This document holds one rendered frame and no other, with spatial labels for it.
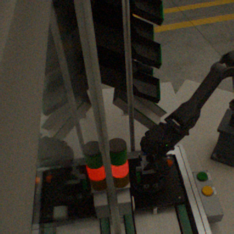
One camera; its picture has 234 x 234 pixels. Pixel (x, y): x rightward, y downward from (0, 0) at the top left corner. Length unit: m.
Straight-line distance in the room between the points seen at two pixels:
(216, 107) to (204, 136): 0.23
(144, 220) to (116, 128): 0.57
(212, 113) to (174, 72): 1.80
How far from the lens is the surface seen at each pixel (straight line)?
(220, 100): 1.79
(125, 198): 0.88
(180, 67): 3.52
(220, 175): 1.42
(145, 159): 1.13
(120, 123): 1.61
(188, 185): 1.25
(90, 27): 0.55
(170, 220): 1.21
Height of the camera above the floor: 1.98
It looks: 49 degrees down
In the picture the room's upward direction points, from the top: 1 degrees counter-clockwise
